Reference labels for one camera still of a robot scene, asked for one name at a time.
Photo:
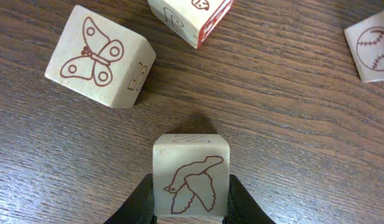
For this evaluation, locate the red letter E block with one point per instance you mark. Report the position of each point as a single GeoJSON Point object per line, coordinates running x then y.
{"type": "Point", "coordinates": [193, 20]}

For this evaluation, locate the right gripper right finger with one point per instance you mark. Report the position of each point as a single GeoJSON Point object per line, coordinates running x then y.
{"type": "Point", "coordinates": [242, 208]}

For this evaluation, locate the wooden block red side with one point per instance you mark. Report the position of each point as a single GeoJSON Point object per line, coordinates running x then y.
{"type": "Point", "coordinates": [366, 43]}

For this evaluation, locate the wooden block yellow O side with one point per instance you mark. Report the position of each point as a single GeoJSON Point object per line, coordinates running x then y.
{"type": "Point", "coordinates": [101, 59]}

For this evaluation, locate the wooden block green side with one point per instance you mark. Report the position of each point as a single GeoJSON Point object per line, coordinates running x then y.
{"type": "Point", "coordinates": [191, 175]}

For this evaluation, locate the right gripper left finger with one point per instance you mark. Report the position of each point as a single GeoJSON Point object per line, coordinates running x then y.
{"type": "Point", "coordinates": [138, 208]}

